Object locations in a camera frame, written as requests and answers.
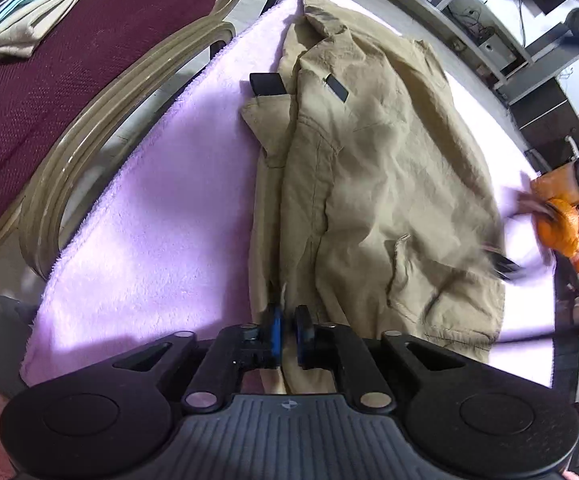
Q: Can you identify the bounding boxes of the grey tv stand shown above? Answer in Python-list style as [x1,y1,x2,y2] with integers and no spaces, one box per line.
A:
[390,0,533,88]

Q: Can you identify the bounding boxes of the orange juice bottle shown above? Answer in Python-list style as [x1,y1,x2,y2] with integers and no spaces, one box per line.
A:
[530,158,579,205]

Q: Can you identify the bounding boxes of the large orange citrus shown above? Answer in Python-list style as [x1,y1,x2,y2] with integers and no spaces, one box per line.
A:
[535,198,579,258]

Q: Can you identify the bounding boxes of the right tower speaker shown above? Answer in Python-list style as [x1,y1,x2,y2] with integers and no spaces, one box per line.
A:
[495,8,579,105]

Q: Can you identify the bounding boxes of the pink fleece towel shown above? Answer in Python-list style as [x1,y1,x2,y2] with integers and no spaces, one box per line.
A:
[20,0,555,386]

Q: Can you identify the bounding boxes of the khaki cargo pants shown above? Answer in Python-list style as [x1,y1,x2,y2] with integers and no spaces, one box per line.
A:
[238,0,509,396]

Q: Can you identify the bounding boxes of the maroon banquet chair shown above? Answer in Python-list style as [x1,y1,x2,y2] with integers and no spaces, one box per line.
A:
[0,0,239,278]

